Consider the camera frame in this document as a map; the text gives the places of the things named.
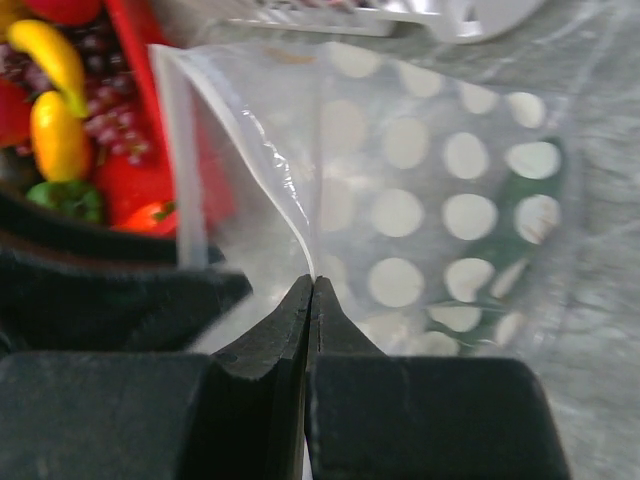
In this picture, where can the orange yellow mango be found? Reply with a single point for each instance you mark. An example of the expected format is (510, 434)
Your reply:
(62, 149)

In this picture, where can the red apple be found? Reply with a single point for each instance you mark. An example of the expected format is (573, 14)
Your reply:
(66, 12)

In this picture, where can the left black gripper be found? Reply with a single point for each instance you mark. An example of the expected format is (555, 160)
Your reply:
(68, 286)

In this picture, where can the purple grapes bunch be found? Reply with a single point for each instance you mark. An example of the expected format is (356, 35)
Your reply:
(109, 87)

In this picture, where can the red plastic tray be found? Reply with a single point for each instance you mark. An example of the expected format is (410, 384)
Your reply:
(127, 188)

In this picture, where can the yellow banana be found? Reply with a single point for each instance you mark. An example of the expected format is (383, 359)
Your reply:
(56, 56)

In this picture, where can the green cucumber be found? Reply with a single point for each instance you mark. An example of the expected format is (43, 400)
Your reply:
(479, 285)

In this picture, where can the green bell pepper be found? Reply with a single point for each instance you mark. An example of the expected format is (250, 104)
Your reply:
(74, 199)

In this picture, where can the white plastic basket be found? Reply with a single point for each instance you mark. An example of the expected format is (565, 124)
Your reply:
(452, 22)

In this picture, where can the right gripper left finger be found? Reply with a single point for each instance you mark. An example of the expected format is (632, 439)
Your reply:
(235, 414)

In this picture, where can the clear dotted zip bag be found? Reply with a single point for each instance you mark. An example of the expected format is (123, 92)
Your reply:
(367, 170)

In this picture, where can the red round fruit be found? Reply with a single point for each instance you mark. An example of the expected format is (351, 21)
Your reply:
(15, 108)

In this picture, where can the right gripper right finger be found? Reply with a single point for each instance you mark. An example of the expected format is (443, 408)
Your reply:
(374, 416)

